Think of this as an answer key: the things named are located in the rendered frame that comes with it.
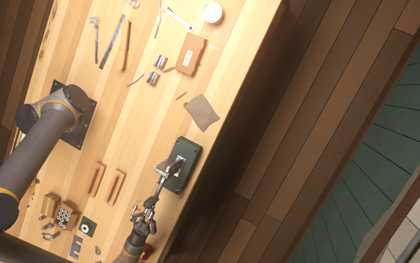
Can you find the silver lock lever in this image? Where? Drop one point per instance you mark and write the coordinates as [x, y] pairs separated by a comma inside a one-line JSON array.
[[134, 210]]

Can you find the silver flat wrench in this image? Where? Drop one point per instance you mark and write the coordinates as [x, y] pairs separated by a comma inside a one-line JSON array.
[[177, 18]]

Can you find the green micrometer frame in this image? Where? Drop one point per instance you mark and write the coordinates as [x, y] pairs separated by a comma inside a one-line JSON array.
[[151, 201]]

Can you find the blue-grey gauge plate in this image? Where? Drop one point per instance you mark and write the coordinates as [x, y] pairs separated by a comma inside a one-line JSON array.
[[75, 246]]

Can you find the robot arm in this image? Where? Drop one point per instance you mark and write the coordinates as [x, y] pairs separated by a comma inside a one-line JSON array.
[[39, 131]]

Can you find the thin grey steel rod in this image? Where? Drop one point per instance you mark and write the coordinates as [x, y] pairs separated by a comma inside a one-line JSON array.
[[158, 19]]

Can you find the grey steel ruler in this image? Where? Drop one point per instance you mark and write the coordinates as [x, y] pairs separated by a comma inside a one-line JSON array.
[[112, 42]]

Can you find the grey steel caliper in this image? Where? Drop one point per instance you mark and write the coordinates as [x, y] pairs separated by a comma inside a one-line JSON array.
[[96, 39]]

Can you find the red round button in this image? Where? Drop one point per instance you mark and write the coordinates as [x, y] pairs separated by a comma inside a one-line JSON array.
[[147, 251]]

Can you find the wooden slotted rack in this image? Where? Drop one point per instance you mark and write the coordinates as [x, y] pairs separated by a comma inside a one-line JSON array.
[[95, 180], [114, 187]]

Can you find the silver metal sleeve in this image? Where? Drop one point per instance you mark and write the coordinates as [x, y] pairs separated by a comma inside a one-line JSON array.
[[160, 61], [153, 78]]

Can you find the long wooden block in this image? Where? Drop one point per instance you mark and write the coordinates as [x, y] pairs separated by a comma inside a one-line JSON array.
[[124, 42]]

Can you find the small silver bolt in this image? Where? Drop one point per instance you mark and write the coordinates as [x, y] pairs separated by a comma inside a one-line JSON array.
[[47, 226], [42, 217]]

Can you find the brown labelled box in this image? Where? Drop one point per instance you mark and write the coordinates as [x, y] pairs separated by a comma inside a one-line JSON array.
[[190, 52]]

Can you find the silver micrometer spindle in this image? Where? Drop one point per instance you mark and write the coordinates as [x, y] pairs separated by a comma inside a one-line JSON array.
[[159, 187]]

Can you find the silver shackle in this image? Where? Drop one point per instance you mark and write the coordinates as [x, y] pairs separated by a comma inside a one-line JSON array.
[[49, 236]]

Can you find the grey cloth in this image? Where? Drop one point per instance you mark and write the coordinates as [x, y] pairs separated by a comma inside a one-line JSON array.
[[201, 113]]

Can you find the silver vee block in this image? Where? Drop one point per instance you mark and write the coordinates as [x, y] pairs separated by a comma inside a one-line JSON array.
[[168, 167]]

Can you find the brown cardboard box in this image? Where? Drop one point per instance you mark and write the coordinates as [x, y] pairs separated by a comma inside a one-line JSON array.
[[50, 205]]

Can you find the cardboard box of silver sleeves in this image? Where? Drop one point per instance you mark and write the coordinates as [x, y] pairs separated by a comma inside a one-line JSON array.
[[65, 216]]

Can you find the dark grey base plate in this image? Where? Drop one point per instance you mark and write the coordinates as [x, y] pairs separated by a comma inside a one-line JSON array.
[[80, 138]]

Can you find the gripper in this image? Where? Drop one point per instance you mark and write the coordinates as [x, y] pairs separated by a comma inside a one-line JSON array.
[[143, 227]]

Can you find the grey metal rail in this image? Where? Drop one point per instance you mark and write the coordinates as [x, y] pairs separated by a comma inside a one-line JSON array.
[[410, 249]]

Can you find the silver metal hook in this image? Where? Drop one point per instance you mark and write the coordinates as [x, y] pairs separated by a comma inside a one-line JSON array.
[[133, 3]]

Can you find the small silver clip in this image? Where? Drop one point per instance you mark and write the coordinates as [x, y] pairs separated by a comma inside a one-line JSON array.
[[97, 251]]

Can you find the green micrometer base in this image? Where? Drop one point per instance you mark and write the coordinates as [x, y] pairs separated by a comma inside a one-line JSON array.
[[190, 157]]

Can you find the small grey metal strip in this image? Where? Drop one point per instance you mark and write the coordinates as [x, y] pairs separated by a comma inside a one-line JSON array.
[[135, 80]]

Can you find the green square pad with disc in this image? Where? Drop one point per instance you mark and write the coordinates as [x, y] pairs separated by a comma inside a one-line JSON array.
[[87, 227]]

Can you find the silver micrometer thimble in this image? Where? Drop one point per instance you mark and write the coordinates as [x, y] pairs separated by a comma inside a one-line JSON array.
[[149, 214]]

